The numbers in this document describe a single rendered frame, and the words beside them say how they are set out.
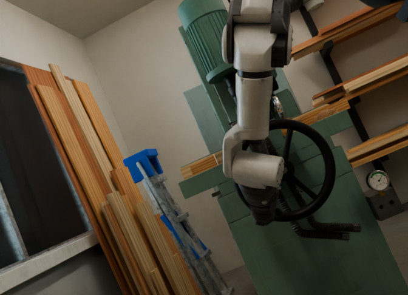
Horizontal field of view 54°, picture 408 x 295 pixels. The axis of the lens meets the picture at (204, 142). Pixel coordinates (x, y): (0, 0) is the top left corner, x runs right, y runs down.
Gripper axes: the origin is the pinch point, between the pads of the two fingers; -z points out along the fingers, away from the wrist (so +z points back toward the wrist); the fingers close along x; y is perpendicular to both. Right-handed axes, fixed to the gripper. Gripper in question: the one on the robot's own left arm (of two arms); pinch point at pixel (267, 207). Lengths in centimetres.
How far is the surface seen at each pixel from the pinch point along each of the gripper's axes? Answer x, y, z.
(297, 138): 30.3, -2.5, -15.1
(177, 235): 14, 65, -96
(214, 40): 60, 29, 0
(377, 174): 22.1, -27.3, -19.6
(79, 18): 202, 225, -112
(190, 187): 9.1, 29.5, -15.5
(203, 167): 22.2, 31.7, -26.3
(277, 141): 23.5, 1.6, -6.1
